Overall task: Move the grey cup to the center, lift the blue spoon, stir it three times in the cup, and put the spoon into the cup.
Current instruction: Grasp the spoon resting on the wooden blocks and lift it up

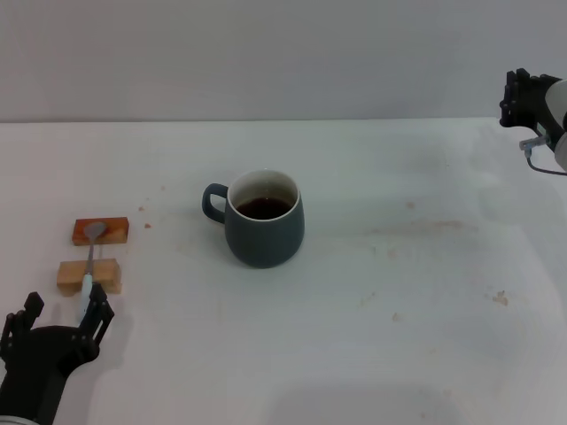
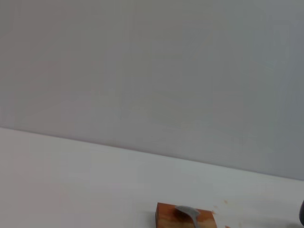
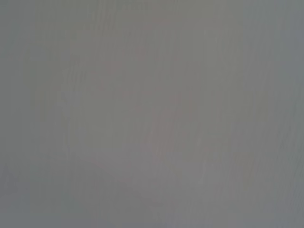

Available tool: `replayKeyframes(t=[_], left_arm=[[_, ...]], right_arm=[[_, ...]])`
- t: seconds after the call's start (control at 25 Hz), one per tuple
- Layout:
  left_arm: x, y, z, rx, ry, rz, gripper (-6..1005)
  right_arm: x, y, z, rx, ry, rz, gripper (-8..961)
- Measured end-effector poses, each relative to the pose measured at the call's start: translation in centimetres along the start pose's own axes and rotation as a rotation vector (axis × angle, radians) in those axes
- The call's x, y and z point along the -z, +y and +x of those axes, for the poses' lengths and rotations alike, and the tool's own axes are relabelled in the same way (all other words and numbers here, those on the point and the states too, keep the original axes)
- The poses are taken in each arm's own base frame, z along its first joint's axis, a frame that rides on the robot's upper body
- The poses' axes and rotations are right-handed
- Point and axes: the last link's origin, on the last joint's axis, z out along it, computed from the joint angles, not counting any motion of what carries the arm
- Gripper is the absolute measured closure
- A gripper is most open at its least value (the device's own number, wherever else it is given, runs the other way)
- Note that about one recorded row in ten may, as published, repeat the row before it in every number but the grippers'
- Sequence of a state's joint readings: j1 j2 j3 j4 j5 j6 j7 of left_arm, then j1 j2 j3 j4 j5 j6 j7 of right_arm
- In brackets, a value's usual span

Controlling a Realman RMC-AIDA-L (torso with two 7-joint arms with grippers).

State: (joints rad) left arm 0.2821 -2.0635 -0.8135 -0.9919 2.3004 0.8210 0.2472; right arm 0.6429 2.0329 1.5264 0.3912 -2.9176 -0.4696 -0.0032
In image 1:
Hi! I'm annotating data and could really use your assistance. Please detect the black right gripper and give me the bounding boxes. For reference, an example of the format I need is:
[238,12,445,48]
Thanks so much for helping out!
[499,67,567,136]

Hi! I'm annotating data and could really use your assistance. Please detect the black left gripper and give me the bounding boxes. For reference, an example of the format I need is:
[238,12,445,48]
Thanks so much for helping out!
[0,282,115,425]

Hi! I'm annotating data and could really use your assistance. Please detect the blue handled metal spoon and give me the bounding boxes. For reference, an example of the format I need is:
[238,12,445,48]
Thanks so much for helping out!
[78,221,107,324]

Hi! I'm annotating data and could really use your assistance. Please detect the dark grey ceramic cup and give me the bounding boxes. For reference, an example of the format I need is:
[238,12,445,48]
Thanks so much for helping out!
[202,168,306,269]

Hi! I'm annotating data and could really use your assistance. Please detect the light wooden block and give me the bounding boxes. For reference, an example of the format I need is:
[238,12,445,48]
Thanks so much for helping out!
[56,259,122,298]

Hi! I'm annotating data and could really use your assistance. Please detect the dark stained wooden block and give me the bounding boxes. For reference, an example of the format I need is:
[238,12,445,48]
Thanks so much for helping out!
[70,216,130,247]

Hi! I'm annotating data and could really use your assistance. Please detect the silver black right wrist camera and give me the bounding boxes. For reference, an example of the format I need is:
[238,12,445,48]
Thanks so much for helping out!
[547,78,567,133]

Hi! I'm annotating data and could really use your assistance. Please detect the right wrist cable with connector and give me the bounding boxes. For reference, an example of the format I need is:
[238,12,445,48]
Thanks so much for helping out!
[518,135,567,177]

